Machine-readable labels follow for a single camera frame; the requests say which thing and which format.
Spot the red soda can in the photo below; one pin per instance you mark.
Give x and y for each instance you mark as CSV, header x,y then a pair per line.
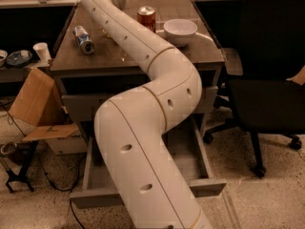
x,y
146,17

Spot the white paper cup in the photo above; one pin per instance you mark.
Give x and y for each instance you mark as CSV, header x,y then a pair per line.
x,y
42,51

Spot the dark blue dish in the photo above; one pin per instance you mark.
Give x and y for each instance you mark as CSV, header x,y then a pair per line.
x,y
19,59

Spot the grey drawer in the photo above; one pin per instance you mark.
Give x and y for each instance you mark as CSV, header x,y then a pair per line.
x,y
186,146
85,94

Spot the blue silver lying can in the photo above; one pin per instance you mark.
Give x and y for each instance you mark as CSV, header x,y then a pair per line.
x,y
83,40

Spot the grey bottom drawer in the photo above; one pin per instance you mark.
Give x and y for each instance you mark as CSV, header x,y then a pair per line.
x,y
186,146

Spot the white bowl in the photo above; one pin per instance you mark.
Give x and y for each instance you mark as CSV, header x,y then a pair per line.
x,y
179,32

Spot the white box on floor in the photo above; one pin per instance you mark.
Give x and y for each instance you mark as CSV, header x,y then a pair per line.
x,y
72,144

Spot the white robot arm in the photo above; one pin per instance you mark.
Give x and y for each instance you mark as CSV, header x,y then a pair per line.
x,y
129,126

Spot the grey drawer cabinet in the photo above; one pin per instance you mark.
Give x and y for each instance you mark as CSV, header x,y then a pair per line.
x,y
110,59

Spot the black office chair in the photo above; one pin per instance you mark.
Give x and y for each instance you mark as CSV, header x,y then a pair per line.
x,y
265,74

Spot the black metal stand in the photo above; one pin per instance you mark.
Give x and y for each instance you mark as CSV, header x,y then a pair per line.
x,y
20,154

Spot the brown cardboard box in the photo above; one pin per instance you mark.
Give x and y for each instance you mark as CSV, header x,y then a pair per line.
x,y
39,104

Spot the grey middle drawer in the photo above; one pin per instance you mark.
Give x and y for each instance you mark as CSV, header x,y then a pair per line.
x,y
85,94

